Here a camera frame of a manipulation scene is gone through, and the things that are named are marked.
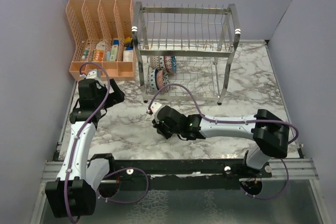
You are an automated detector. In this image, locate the green white box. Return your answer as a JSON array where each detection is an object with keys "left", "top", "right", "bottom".
[{"left": 110, "top": 45, "right": 119, "bottom": 61}]

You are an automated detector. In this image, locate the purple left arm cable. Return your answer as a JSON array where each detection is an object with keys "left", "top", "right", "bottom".
[{"left": 62, "top": 62, "right": 111, "bottom": 223}]

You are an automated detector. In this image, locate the yellow black item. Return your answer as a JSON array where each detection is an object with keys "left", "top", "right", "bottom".
[{"left": 124, "top": 37, "right": 132, "bottom": 47}]

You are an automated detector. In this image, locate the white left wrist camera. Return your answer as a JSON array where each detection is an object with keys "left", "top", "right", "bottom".
[{"left": 85, "top": 69, "right": 104, "bottom": 86}]

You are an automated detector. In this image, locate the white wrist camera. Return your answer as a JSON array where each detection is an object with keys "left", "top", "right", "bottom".
[
  {"left": 85, "top": 69, "right": 104, "bottom": 86},
  {"left": 146, "top": 102, "right": 162, "bottom": 115}
]

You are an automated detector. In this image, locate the steel two-tier dish rack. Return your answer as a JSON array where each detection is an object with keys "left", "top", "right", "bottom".
[{"left": 132, "top": 2, "right": 241, "bottom": 104}]

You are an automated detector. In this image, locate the blue floral patterned bowl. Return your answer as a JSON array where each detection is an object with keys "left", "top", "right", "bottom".
[{"left": 147, "top": 69, "right": 158, "bottom": 92}]

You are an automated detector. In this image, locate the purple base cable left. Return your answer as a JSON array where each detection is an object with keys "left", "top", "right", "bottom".
[{"left": 96, "top": 167, "right": 150, "bottom": 204}]

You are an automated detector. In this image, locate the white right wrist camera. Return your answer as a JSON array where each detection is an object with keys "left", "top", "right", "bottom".
[{"left": 146, "top": 102, "right": 162, "bottom": 115}]

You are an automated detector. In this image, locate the black mounting rail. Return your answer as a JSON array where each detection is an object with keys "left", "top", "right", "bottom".
[{"left": 99, "top": 159, "right": 271, "bottom": 195}]

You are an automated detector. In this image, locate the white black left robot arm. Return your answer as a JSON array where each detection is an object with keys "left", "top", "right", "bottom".
[{"left": 45, "top": 78, "right": 124, "bottom": 223}]

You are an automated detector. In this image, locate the peach plastic file organizer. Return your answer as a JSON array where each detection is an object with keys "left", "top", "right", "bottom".
[{"left": 66, "top": 0, "right": 136, "bottom": 81}]

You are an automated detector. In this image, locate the orange white packet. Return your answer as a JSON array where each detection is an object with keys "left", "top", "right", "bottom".
[{"left": 92, "top": 40, "right": 106, "bottom": 62}]

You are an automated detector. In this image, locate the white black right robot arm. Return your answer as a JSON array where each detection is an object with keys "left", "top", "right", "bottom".
[{"left": 148, "top": 103, "right": 289, "bottom": 177}]

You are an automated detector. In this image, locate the white pill box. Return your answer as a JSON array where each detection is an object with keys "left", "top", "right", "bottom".
[{"left": 123, "top": 50, "right": 134, "bottom": 62}]

